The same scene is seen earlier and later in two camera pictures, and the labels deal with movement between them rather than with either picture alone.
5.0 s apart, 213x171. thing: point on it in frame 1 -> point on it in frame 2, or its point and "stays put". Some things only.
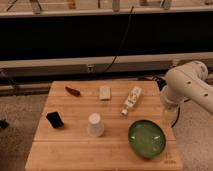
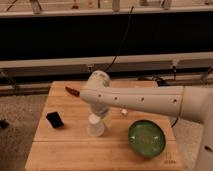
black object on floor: (4, 124) stays put
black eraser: (55, 119) stays put
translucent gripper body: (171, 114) -> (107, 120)
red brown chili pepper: (75, 93) stays put
